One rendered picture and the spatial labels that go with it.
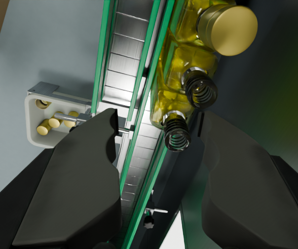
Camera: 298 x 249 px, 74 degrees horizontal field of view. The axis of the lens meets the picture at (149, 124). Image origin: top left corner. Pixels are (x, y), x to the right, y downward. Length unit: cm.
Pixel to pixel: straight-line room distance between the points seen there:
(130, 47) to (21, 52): 34
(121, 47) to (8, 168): 69
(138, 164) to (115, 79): 26
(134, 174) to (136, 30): 40
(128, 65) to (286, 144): 33
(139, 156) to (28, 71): 41
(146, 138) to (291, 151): 36
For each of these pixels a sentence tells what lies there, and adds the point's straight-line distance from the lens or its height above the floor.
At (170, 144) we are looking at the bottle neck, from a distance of 23.
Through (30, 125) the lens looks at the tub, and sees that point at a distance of 66.
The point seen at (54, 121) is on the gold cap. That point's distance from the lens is 65.
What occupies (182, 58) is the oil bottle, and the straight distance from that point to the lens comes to 24.
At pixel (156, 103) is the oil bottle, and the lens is 27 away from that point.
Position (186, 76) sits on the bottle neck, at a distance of 23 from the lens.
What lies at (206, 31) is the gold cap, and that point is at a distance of 18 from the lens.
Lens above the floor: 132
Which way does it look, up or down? 59 degrees down
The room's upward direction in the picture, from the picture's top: 178 degrees counter-clockwise
